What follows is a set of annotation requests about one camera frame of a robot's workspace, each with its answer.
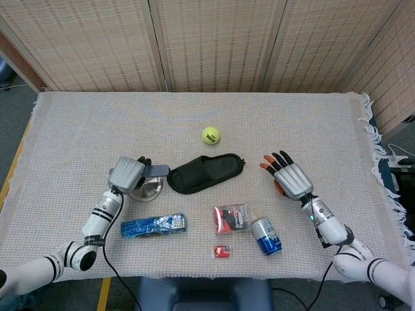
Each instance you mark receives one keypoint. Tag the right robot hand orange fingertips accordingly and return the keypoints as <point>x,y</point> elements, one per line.
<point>291,181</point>

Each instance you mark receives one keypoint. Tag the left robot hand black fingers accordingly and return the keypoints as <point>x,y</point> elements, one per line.
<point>126,173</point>

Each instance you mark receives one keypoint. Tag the black slipper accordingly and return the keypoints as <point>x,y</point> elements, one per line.
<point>191,178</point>

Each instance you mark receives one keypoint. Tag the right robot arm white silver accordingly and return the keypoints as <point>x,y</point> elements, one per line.
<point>330,226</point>

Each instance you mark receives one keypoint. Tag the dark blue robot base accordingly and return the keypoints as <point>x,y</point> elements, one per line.
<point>201,294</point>

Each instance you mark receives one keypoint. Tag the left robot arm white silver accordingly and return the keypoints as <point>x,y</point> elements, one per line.
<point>97,220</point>

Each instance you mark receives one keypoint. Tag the small steel pan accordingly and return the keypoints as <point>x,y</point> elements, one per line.
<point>149,191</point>

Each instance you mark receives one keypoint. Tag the beige woven table cloth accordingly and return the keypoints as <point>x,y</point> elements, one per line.
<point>97,129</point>

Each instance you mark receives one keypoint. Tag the blue cookie package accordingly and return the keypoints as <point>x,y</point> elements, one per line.
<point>152,225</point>

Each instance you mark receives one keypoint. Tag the blue and silver can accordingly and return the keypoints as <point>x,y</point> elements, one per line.
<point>266,238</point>

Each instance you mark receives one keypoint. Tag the clear pack with red item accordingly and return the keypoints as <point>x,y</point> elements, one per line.
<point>231,218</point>

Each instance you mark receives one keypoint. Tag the yellow tennis ball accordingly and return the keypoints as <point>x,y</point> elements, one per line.
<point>211,135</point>

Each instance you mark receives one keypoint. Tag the small red candy packet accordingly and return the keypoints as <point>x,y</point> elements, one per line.
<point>222,251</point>

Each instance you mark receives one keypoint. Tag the white power strip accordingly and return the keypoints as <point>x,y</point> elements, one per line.
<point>397,160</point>

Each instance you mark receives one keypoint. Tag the black equipment box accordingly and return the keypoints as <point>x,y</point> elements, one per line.
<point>405,194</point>

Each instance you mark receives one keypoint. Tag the woven folding screen panel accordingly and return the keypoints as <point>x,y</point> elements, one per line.
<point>217,42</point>
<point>90,42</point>
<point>324,45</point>
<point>389,81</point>

